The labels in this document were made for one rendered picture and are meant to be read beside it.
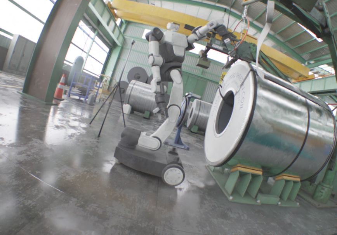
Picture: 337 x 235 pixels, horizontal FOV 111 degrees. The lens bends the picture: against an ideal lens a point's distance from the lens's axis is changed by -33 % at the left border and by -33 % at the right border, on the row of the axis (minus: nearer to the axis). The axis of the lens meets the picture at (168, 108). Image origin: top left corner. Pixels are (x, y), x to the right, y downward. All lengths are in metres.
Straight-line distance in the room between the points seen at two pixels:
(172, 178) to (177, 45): 1.20
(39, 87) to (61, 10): 1.83
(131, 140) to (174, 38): 1.03
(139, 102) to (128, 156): 5.17
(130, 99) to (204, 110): 2.86
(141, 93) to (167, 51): 5.07
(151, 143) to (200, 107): 5.27
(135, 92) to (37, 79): 3.83
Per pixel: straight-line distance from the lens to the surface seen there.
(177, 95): 1.63
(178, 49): 1.67
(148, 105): 6.59
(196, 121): 6.72
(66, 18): 4.29
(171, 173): 1.50
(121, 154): 1.59
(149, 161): 1.52
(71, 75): 14.25
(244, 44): 1.65
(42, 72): 4.16
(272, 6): 1.24
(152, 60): 1.51
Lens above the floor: 0.63
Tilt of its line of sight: level
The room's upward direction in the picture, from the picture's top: 17 degrees clockwise
